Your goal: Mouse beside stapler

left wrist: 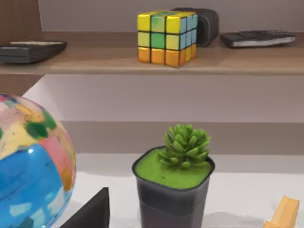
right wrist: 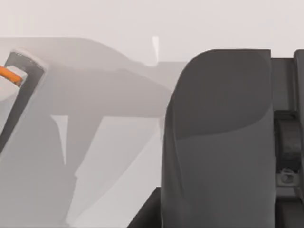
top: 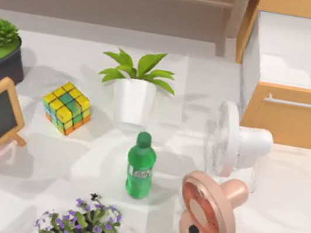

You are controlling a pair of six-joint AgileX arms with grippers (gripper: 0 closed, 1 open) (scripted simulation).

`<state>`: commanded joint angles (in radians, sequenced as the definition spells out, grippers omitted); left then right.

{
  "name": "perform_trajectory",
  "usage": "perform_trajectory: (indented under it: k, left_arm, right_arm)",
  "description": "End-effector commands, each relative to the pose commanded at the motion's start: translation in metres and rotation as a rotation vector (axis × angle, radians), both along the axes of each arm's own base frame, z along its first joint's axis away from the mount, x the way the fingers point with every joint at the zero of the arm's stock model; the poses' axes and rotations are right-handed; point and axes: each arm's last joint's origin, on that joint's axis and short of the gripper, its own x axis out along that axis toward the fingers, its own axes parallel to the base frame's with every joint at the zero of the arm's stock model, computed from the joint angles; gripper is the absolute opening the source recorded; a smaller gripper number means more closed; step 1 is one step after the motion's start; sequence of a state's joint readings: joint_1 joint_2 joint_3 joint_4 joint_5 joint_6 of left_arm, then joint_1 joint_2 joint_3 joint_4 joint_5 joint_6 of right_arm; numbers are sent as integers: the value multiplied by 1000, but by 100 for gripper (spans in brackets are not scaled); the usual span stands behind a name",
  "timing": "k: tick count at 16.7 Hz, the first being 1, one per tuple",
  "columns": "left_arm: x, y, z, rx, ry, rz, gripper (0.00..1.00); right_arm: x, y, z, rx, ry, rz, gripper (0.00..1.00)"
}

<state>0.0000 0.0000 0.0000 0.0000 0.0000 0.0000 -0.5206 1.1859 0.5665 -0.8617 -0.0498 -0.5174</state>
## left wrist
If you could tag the colourful globe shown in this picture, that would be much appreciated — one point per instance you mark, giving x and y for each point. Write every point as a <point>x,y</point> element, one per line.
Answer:
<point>31,161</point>

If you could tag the black calculator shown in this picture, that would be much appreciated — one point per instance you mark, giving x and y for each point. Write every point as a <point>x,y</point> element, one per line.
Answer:
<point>256,39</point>
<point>28,51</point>

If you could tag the black rounded box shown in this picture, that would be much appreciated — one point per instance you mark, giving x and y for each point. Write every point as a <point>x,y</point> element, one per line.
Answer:
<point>207,26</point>

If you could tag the orange wooden piece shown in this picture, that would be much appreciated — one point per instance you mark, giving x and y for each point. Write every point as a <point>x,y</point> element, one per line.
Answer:
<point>283,213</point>

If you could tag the wooden shelf unit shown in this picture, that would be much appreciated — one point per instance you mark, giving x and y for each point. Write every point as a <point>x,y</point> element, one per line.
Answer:
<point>99,57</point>

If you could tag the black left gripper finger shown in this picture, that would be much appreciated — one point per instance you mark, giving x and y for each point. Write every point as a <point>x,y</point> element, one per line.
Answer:
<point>95,211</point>

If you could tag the green plant in black pot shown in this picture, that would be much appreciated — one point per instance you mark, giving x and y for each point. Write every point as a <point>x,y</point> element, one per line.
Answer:
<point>174,180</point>

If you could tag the colourful puzzle cube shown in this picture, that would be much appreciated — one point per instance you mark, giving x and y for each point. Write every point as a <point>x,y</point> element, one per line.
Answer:
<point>164,38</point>

